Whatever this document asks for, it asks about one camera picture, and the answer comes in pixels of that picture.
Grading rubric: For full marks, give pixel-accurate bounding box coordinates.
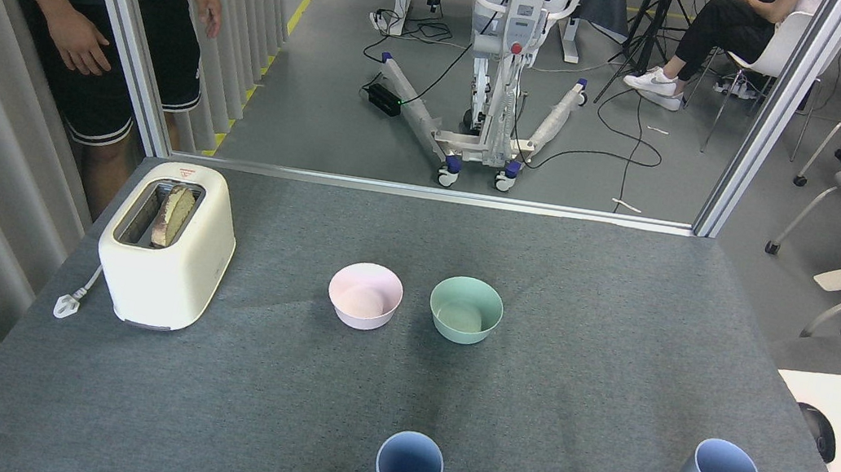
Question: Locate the white chair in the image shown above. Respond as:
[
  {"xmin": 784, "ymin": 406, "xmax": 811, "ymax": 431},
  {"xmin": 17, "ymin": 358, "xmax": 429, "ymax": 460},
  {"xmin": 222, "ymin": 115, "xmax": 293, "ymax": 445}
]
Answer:
[{"xmin": 680, "ymin": 0, "xmax": 841, "ymax": 173}]

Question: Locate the silver frame rail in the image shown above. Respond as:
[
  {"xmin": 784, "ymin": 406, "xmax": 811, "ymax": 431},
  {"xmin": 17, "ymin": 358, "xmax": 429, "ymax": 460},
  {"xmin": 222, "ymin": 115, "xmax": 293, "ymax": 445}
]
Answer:
[{"xmin": 167, "ymin": 150, "xmax": 697, "ymax": 239}]

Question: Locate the black computer mouse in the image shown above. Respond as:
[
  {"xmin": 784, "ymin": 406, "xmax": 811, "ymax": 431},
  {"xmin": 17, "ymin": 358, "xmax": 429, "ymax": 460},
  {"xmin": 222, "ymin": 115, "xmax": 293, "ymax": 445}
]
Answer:
[{"xmin": 791, "ymin": 402, "xmax": 841, "ymax": 465}]

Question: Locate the white power strip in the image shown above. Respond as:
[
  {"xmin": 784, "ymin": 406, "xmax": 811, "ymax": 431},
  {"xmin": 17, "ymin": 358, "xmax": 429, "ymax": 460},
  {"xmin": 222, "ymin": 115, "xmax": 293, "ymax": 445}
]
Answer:
[{"xmin": 367, "ymin": 5, "xmax": 413, "ymax": 40}]

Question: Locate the black power box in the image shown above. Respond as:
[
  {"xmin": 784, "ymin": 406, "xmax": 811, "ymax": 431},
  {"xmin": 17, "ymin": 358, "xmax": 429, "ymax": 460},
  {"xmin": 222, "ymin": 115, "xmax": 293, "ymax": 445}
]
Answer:
[{"xmin": 359, "ymin": 80, "xmax": 407, "ymax": 120}]

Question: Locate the white stand on wheels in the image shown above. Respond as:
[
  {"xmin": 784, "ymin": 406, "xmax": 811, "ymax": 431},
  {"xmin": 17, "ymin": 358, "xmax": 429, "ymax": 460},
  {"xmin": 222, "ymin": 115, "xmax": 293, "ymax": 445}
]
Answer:
[{"xmin": 363, "ymin": 0, "xmax": 602, "ymax": 205}]

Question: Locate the standing person's right hand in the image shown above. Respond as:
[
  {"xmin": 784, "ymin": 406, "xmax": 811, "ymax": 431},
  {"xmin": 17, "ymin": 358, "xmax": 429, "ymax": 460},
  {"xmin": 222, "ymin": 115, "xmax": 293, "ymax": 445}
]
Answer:
[{"xmin": 40, "ymin": 2, "xmax": 120, "ymax": 80}]

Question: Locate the seated person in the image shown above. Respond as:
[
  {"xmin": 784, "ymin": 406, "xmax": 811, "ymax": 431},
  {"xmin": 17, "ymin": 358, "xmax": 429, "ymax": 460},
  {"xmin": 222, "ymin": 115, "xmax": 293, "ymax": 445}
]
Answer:
[{"xmin": 620, "ymin": 0, "xmax": 826, "ymax": 130}]

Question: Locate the white toaster cable with plug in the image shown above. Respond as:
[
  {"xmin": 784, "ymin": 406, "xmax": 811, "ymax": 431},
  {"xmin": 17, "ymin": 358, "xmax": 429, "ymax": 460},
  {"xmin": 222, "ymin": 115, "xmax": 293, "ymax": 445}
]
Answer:
[{"xmin": 53, "ymin": 259, "xmax": 105, "ymax": 325}]

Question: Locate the black tripod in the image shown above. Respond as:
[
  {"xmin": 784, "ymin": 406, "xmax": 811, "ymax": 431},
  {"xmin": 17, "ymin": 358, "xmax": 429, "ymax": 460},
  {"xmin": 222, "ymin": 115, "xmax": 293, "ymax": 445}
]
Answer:
[{"xmin": 594, "ymin": 0, "xmax": 695, "ymax": 116}]

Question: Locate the pink plastic bowl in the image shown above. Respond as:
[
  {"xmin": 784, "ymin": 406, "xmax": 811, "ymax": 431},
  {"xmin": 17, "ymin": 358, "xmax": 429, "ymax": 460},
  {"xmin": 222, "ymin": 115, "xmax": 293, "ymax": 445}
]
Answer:
[{"xmin": 324, "ymin": 258, "xmax": 407, "ymax": 337}]

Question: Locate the cream white toaster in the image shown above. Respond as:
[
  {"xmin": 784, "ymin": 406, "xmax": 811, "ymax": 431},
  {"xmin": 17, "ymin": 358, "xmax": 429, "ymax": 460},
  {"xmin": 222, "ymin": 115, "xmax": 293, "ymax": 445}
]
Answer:
[{"xmin": 88, "ymin": 152, "xmax": 247, "ymax": 341}]

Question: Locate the standing person's left hand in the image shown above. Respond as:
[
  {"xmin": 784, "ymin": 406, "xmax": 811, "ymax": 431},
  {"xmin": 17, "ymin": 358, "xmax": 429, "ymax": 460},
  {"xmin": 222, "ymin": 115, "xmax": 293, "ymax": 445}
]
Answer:
[{"xmin": 186, "ymin": 0, "xmax": 227, "ymax": 41}]

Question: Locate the green plastic bowl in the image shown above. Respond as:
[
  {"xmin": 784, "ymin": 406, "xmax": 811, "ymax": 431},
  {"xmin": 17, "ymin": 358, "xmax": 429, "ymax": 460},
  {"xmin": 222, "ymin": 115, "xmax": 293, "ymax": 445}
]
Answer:
[{"xmin": 424, "ymin": 271, "xmax": 508, "ymax": 351}]

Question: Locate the black floor cable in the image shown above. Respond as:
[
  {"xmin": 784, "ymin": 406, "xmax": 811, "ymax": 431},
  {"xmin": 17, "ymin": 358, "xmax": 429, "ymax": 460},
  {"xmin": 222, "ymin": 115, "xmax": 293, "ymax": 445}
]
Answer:
[{"xmin": 508, "ymin": 74, "xmax": 672, "ymax": 220}]

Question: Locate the silver frame post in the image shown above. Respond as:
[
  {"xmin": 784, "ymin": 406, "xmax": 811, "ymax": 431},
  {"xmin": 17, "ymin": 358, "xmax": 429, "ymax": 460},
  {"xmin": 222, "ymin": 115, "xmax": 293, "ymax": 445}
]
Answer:
[
  {"xmin": 41, "ymin": 0, "xmax": 192, "ymax": 161},
  {"xmin": 691, "ymin": 0, "xmax": 841, "ymax": 256}
]

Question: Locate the toasted bread slice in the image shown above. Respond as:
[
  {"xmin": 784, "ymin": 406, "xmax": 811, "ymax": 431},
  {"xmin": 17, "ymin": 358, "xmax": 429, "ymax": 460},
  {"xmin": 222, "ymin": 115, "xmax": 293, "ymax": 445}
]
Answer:
[{"xmin": 149, "ymin": 182, "xmax": 199, "ymax": 253}]

